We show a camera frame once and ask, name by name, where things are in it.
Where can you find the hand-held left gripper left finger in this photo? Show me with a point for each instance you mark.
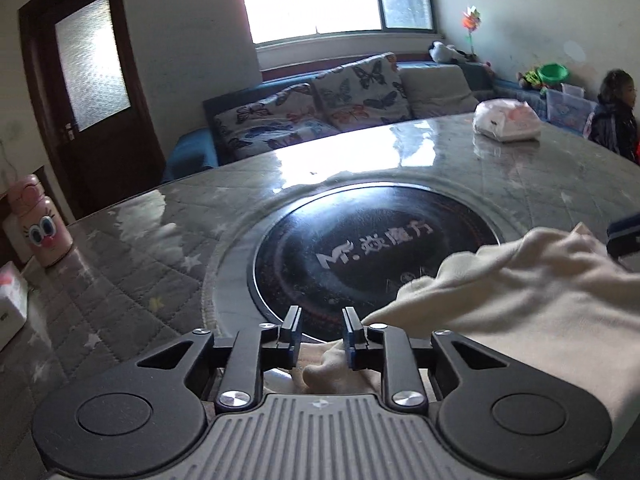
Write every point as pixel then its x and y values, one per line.
pixel 295 335

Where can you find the green plastic bowl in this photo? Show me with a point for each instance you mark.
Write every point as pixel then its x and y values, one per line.
pixel 554 73

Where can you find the butterfly print back cushion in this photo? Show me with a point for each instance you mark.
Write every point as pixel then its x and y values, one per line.
pixel 265 107

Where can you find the beige cushion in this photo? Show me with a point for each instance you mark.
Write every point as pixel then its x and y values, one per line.
pixel 435 90

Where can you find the black round induction cooktop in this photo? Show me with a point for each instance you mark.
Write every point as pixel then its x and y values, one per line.
pixel 360 230

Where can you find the butterfly print seat cushion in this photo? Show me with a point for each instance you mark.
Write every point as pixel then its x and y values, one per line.
pixel 285 137

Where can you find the clear plastic storage box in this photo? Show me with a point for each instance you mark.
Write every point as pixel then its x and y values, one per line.
pixel 567 110

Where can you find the blue sofa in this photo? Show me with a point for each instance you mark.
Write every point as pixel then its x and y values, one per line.
pixel 192 152

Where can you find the white pink box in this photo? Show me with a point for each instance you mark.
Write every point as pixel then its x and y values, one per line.
pixel 10 300

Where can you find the pink cartoon face bottle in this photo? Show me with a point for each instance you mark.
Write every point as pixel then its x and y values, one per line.
pixel 42 230

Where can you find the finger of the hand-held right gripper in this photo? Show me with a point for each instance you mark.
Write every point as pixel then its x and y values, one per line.
pixel 625 237

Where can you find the cream garment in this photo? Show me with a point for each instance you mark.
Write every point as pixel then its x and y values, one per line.
pixel 525 290

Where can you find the panda plush toy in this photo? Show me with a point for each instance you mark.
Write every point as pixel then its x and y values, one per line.
pixel 445 52

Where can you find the dark wooden glass-panel door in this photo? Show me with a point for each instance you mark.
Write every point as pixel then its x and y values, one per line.
pixel 115 135

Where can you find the white plastic bag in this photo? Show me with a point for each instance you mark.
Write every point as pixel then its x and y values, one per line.
pixel 505 120

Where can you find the green yellow plush toy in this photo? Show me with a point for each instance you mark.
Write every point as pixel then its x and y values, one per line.
pixel 530 79

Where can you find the colourful pinwheel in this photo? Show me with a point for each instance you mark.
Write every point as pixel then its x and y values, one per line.
pixel 470 22

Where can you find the large butterfly print cushion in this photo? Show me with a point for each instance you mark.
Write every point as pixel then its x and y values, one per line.
pixel 360 90

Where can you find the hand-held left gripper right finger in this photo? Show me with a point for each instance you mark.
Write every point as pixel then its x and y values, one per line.
pixel 350 335

